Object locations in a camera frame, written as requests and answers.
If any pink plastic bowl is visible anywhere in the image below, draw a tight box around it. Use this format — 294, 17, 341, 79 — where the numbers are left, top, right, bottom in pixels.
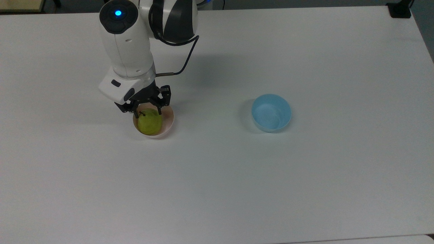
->
132, 104, 175, 140

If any beige furniture piece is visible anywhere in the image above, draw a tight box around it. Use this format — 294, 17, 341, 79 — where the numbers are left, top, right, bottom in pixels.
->
0, 0, 47, 14

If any blue plastic bowl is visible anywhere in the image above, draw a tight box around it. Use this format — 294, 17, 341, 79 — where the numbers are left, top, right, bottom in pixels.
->
251, 94, 292, 133

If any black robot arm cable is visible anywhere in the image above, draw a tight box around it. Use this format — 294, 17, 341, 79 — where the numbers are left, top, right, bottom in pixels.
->
149, 0, 200, 77

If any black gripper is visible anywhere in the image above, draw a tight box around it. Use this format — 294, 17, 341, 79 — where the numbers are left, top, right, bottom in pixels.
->
115, 81, 171, 119

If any green pear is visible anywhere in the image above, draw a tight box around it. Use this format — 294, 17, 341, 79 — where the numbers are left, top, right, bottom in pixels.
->
137, 108, 163, 136

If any black table clamp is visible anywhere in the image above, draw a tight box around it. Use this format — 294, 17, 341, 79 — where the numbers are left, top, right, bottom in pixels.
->
386, 0, 415, 19

